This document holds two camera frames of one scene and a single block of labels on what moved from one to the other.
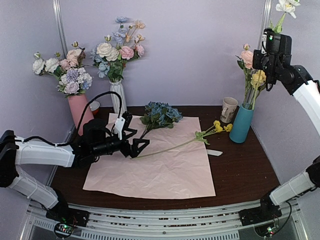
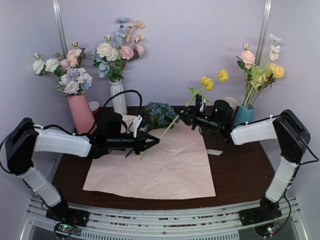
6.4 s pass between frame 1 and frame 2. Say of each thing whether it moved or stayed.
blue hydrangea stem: stayed
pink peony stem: stayed
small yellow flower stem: moved
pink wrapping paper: stayed
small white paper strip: stayed
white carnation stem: moved
